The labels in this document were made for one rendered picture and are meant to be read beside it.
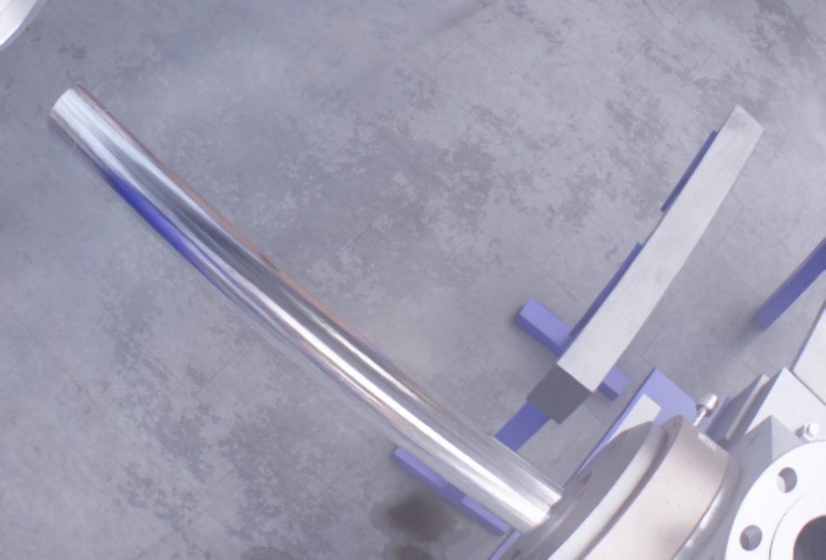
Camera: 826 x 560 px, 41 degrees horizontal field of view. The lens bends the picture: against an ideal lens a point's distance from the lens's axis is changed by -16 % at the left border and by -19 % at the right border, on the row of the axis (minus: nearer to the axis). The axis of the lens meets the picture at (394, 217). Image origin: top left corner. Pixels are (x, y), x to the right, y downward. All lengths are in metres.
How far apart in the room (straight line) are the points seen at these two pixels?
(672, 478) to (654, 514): 0.05
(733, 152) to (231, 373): 1.13
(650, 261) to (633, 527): 0.69
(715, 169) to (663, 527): 0.87
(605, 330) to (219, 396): 1.00
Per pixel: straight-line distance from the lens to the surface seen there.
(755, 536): 1.11
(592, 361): 1.70
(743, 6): 3.54
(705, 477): 1.27
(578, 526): 1.22
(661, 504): 1.22
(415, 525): 2.48
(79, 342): 2.52
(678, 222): 1.86
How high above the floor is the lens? 2.34
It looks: 59 degrees down
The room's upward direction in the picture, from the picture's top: 24 degrees clockwise
